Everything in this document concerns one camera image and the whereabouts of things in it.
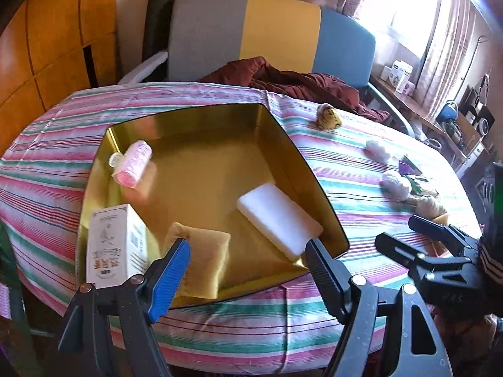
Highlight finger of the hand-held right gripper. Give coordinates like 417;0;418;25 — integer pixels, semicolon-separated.
408;215;479;257
375;232;473;280

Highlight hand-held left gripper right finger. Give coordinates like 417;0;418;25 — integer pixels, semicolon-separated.
304;239;454;377

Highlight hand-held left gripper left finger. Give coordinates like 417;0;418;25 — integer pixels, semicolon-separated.
55;238;192;377

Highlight green-edged cracker packet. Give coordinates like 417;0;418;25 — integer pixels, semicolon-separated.
409;176;439;197

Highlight white sock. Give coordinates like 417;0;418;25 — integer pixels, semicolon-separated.
380;171;411;201
365;139;391;162

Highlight gold tin box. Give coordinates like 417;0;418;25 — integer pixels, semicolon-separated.
76;102;350;310

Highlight yellow patterned sock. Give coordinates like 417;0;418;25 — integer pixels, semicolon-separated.
316;103;342;130

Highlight person's right forearm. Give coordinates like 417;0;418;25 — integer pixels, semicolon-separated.
432;310;503;377

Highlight beige rolled sock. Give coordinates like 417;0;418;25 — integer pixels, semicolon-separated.
406;194;446;218

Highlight purple packet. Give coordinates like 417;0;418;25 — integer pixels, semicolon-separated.
398;156;423;177

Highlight white carton box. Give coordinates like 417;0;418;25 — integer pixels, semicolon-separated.
86;203;152;289

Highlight white foam block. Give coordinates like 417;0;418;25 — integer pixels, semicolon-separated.
236;182;325;262

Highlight cardboard box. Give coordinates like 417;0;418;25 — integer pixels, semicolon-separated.
452;112;486;150

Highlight blue round container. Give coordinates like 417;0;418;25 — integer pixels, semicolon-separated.
436;101;460;123

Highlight pink hair roller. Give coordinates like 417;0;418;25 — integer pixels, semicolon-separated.
109;139;153;191

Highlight wooden side shelf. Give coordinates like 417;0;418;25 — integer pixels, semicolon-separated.
369;74;445;134

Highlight white printed boxes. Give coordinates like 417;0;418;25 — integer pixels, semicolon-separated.
381;60;414;93

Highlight maroon jacket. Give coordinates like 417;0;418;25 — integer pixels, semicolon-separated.
198;57;390;122

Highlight white armrest padding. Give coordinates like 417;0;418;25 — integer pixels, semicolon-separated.
118;49;169;85

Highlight grey yellow blue chair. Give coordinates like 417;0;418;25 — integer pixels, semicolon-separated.
118;0;413;138

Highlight wooden wardrobe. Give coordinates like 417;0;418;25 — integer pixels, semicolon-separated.
0;0;119;158

